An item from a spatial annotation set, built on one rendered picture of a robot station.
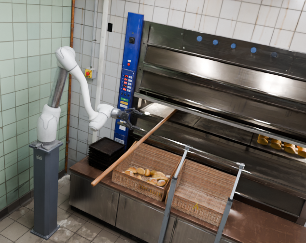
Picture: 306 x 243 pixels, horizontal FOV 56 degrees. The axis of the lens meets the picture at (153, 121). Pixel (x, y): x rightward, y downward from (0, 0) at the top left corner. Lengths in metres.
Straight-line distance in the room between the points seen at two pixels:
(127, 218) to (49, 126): 1.20
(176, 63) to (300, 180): 1.56
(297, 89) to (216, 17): 0.91
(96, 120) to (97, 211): 1.14
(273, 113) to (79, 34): 2.10
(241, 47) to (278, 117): 0.69
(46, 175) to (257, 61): 2.09
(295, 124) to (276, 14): 0.93
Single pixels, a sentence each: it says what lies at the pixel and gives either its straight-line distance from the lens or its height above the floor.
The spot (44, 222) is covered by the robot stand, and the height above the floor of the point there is 0.20.
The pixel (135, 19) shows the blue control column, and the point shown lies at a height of 2.10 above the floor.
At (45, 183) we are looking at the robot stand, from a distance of 2.80.
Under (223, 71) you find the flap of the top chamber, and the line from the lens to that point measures 2.70.
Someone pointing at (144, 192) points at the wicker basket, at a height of 0.61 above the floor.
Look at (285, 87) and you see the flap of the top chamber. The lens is 2.67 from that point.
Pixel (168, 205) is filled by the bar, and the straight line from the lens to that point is 2.64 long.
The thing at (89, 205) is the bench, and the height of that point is 0.22.
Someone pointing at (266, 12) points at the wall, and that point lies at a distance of 2.62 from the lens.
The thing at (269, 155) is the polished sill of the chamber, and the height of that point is 1.17.
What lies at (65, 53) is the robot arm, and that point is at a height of 1.81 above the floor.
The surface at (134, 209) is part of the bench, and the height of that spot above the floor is 0.41.
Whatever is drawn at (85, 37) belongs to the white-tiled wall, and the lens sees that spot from 3.27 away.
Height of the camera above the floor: 2.32
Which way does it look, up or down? 23 degrees down
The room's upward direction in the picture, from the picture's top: 10 degrees clockwise
